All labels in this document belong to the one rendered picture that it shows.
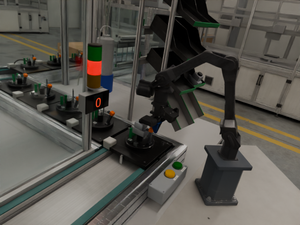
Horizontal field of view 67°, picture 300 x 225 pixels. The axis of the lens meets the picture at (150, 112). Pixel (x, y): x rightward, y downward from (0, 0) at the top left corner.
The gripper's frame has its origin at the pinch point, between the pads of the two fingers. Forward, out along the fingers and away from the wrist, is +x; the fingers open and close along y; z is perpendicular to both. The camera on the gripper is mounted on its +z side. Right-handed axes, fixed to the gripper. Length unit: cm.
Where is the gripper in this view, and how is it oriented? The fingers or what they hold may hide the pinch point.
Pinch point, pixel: (156, 126)
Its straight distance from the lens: 99.2
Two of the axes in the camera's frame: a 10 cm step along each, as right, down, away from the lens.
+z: 8.3, 3.2, -4.6
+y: 5.5, -2.9, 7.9
